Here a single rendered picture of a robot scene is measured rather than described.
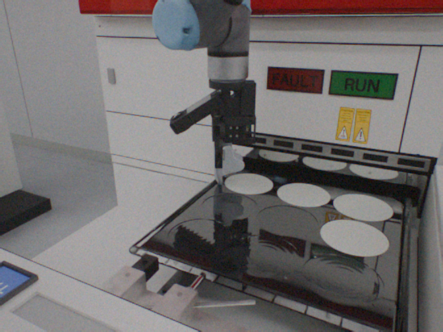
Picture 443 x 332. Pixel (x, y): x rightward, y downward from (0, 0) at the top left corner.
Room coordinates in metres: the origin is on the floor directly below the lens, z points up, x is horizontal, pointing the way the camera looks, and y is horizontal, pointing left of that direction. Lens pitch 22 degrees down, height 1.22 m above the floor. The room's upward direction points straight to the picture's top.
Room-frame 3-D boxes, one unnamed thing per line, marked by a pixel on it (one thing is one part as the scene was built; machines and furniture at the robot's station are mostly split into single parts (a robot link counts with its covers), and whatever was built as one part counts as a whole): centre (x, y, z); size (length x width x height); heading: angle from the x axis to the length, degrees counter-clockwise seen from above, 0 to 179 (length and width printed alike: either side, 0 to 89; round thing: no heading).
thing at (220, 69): (0.67, -0.01, 1.13); 0.08 x 0.08 x 0.05
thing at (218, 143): (0.65, 0.00, 0.99); 0.05 x 0.02 x 0.09; 2
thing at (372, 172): (0.72, -0.19, 0.89); 0.44 x 0.02 x 0.10; 63
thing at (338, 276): (0.53, -0.11, 0.90); 0.34 x 0.34 x 0.01; 63
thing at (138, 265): (0.41, 0.10, 0.90); 0.04 x 0.02 x 0.03; 153
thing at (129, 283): (0.35, 0.13, 0.89); 0.08 x 0.03 x 0.03; 153
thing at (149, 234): (0.61, 0.05, 0.90); 0.37 x 0.01 x 0.01; 153
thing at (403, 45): (0.82, -0.04, 1.02); 0.82 x 0.03 x 0.40; 63
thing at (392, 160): (0.73, -0.20, 0.96); 0.44 x 0.01 x 0.02; 63
